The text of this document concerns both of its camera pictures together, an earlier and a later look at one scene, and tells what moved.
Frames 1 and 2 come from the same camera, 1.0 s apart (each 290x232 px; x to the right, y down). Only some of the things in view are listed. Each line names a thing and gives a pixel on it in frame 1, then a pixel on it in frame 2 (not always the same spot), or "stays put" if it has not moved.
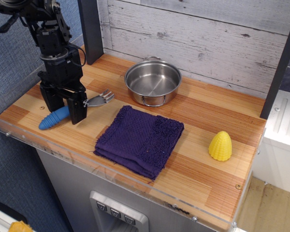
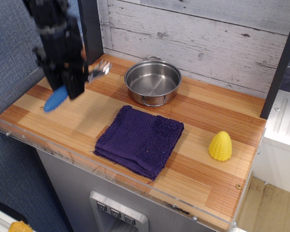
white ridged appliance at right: x=282 y=124 stays put
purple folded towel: x=138 y=141 stays put
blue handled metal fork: x=65 y=111 to x=102 y=67
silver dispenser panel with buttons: x=111 y=213 stays put
